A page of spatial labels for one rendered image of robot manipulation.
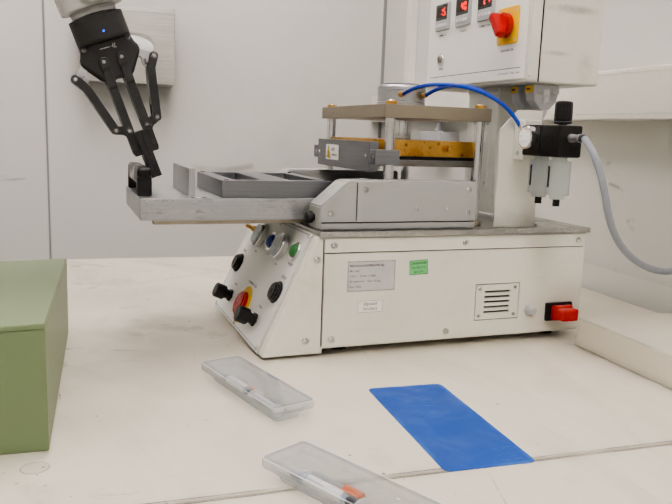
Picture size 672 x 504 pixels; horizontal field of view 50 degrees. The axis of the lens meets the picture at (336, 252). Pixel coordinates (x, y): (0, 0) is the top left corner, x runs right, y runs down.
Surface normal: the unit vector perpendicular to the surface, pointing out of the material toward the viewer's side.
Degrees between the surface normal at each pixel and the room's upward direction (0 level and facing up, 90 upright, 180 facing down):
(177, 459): 0
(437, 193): 90
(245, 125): 90
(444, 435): 0
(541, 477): 0
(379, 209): 90
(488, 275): 90
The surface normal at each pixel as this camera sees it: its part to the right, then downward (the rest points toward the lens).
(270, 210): 0.35, 0.17
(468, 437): 0.04, -0.99
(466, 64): -0.94, 0.03
